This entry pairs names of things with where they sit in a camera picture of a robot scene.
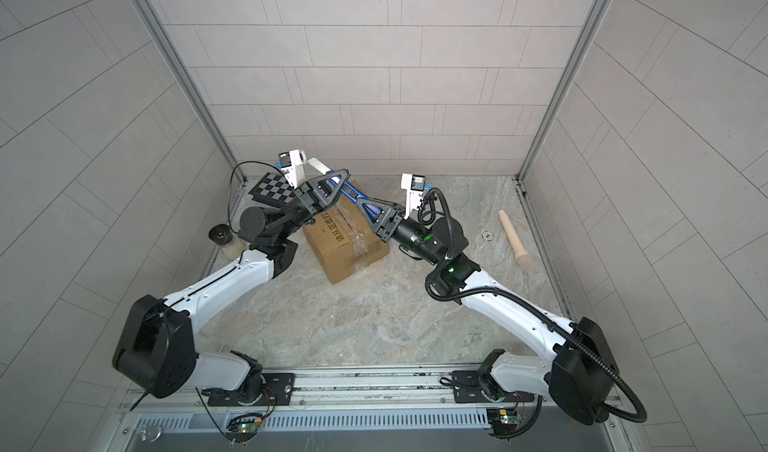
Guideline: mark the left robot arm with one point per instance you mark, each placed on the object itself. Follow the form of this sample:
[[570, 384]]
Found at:
[[157, 348]]

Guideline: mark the black white chessboard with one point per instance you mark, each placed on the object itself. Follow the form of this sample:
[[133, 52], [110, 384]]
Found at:
[[272, 190]]

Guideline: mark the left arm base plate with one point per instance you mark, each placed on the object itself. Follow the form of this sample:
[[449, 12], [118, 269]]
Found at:
[[270, 389]]

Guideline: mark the blue utility knife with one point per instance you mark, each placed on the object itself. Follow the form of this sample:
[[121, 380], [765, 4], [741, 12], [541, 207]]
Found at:
[[347, 189]]

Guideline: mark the green circuit board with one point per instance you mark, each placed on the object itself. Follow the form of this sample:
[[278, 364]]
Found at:
[[504, 423], [243, 428]]

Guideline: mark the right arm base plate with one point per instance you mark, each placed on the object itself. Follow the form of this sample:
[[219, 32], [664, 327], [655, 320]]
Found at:
[[473, 387]]

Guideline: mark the left corner aluminium post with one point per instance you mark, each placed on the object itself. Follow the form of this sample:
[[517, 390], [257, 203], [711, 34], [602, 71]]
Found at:
[[169, 54]]

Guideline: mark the corner aluminium post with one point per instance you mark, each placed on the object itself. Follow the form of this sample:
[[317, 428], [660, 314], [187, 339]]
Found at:
[[578, 54], [169, 54]]

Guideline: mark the right corner aluminium post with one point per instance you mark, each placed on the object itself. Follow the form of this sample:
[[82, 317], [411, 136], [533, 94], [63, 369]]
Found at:
[[578, 54]]

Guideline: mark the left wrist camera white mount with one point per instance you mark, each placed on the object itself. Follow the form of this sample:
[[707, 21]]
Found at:
[[290, 165]]

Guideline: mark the glass jar black lid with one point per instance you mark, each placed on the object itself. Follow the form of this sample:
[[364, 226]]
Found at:
[[228, 243]]

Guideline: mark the wooden rolling pin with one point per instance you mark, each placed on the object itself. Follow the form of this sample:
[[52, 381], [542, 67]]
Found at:
[[521, 255]]

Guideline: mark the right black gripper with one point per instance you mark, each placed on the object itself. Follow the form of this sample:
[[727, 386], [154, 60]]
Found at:
[[392, 223]]

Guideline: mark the brown cardboard express box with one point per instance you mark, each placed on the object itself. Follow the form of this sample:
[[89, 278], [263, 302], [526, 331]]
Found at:
[[343, 242]]

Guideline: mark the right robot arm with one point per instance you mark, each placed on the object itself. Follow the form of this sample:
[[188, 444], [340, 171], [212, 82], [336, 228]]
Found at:
[[578, 369]]

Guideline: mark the metal ring hook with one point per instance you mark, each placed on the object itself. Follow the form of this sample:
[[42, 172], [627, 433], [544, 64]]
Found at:
[[149, 433]]

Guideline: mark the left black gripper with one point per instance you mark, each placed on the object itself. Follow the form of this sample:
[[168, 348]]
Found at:
[[312, 201]]

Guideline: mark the right green circuit board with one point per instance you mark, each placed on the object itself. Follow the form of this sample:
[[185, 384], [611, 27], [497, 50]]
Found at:
[[504, 423]]

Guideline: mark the left green circuit board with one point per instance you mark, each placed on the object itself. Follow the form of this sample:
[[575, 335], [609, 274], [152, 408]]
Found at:
[[243, 428]]

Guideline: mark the aluminium front rail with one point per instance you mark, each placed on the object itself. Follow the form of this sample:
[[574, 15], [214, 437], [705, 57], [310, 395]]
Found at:
[[361, 409]]

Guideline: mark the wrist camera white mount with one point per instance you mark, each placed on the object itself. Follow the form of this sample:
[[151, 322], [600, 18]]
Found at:
[[414, 187], [290, 165]]

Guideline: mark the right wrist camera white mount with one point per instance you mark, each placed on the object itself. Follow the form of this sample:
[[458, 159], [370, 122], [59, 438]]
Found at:
[[414, 187]]

